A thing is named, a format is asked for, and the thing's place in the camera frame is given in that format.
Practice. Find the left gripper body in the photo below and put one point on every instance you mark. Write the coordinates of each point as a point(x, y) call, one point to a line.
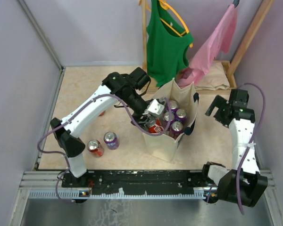
point(137, 104)

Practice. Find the yellow clothes hanger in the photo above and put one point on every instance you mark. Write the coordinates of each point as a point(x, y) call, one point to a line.
point(167, 7)

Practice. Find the beige canvas tote bag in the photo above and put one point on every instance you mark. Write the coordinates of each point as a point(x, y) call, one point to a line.
point(164, 146)

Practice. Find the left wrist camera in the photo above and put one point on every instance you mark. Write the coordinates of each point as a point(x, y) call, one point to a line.
point(155, 108)

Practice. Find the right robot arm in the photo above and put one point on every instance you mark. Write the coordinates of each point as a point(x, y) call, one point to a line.
point(243, 184)

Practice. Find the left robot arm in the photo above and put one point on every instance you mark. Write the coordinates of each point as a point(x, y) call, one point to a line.
point(114, 87)

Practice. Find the pink shirt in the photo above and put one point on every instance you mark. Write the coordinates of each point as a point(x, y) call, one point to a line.
point(220, 40)

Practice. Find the wooden clothes rack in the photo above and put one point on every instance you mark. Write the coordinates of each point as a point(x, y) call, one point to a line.
point(229, 66)

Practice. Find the purple Fanta can top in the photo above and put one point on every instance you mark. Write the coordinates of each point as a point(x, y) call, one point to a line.
point(181, 116)

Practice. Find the green tank top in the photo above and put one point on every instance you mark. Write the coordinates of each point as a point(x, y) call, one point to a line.
point(166, 51)

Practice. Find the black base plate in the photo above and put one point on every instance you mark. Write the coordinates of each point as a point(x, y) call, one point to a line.
point(138, 182)

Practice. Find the purple fanta can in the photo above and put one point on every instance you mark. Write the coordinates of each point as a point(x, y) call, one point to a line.
point(181, 116)
point(111, 140)
point(174, 106)
point(166, 117)
point(176, 129)

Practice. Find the beige folded cloth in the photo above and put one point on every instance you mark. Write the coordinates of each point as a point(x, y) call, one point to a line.
point(215, 79)

